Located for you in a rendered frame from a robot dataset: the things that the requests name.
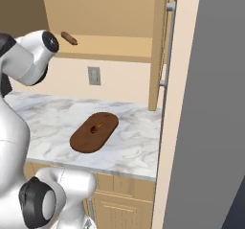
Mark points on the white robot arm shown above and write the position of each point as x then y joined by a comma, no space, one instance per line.
12,137

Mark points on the brown piece of meat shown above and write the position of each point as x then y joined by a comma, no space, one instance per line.
96,127

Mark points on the brown oval cutting board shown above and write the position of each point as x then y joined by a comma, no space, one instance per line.
94,131

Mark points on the tan base cabinet drawer front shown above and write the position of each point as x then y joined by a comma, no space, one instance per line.
122,183

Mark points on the brown wooden rolling pin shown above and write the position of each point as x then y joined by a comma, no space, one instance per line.
69,38

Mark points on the tan base cabinet door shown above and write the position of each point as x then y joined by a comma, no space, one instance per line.
122,212

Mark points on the grey tall fridge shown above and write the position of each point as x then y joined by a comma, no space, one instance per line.
207,111

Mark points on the grey wall outlet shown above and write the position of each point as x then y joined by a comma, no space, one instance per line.
94,75

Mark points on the tan open wall cabinet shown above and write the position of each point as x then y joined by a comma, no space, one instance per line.
105,22

